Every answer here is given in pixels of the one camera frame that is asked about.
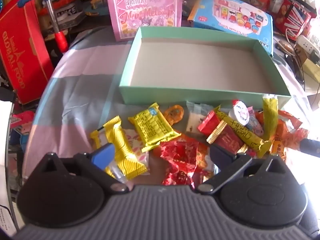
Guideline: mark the clear packet with white cake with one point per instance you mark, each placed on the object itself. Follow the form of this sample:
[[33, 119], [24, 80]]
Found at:
[[195, 120]]

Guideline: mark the orange-red printed puffy packet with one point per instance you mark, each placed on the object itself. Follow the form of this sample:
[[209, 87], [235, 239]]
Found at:
[[296, 133]]

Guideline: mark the red foil crinkly packet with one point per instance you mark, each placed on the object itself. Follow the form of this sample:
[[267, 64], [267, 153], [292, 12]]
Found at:
[[178, 178], [180, 152]]

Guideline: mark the yellow-green packet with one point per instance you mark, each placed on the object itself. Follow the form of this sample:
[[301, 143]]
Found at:
[[270, 115]]

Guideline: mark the pink packet with round print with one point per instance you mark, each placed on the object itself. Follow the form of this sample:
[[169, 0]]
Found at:
[[240, 112]]

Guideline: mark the flag print tin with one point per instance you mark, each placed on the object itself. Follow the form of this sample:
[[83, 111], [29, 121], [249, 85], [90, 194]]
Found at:
[[295, 17]]

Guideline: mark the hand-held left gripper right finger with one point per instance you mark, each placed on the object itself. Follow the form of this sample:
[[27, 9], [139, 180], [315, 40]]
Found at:
[[220, 155]]

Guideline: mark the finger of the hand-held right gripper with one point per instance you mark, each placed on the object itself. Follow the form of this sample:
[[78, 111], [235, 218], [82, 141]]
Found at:
[[311, 147]]

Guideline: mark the yellow wavy striped packet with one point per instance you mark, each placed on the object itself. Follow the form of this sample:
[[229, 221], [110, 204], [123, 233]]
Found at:
[[120, 142]]

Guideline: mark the orange packet with silver stripe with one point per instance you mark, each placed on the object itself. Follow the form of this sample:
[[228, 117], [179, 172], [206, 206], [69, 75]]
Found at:
[[281, 130]]

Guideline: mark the blue toy shop box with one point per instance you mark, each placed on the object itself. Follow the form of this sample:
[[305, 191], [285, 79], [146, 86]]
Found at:
[[232, 17]]

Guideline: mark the mint green cardboard box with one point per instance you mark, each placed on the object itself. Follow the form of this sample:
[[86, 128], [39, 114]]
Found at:
[[200, 62]]

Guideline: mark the black cardboard box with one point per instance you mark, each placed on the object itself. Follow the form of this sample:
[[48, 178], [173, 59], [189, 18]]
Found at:
[[67, 13]]

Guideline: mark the red cardboard box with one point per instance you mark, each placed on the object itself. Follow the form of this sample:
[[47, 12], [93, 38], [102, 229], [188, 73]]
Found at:
[[22, 55]]

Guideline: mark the white floral packet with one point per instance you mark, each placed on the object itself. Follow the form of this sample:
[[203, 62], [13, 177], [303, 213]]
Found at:
[[136, 142]]

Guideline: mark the yellow packet with blue label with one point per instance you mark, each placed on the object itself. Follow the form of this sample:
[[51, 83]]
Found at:
[[152, 127]]

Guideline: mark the orange round candy packet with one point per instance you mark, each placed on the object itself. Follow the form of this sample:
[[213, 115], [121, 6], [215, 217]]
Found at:
[[175, 113]]

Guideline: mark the small red packet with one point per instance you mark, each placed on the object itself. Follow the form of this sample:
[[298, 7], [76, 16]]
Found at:
[[208, 125]]

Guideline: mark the long yellow bar packet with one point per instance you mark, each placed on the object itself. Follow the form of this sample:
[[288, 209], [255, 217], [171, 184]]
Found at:
[[240, 130]]

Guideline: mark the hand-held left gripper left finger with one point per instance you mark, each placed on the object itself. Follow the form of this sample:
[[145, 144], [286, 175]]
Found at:
[[103, 153]]

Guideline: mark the white power strip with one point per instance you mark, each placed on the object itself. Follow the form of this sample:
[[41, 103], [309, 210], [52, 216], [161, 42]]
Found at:
[[306, 43]]

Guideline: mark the red packet with gold edge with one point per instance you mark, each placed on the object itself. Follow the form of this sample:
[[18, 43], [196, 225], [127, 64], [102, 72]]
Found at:
[[228, 140]]

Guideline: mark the beige side table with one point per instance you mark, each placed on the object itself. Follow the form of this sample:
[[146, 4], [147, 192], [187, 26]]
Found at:
[[311, 75]]

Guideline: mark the pink cartoon gift bag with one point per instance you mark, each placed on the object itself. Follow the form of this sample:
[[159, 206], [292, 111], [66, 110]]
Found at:
[[145, 10]]

